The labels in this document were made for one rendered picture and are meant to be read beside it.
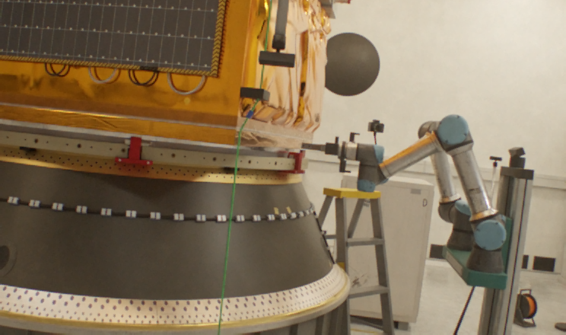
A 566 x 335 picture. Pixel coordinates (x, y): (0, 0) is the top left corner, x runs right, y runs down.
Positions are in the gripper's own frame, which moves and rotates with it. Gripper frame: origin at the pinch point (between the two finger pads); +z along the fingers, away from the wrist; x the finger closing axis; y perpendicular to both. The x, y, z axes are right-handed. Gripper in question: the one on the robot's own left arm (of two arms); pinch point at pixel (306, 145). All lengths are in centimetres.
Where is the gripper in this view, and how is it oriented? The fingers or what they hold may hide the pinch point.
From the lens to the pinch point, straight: 238.2
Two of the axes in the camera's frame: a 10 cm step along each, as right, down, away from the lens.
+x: -1.6, 0.1, -9.9
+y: 1.1, -9.9, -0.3
